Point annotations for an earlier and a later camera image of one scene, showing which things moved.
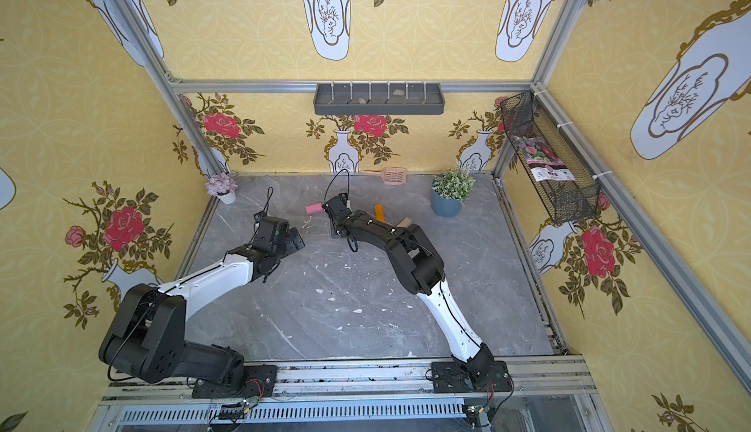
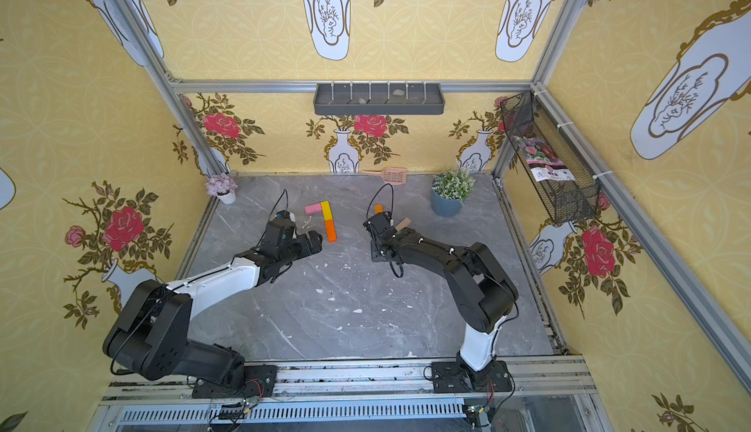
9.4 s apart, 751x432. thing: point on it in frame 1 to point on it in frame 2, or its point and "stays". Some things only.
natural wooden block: x=405 y=223 stays
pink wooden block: x=313 y=208 stays
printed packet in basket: x=545 y=164 stays
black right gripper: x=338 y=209 to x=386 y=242
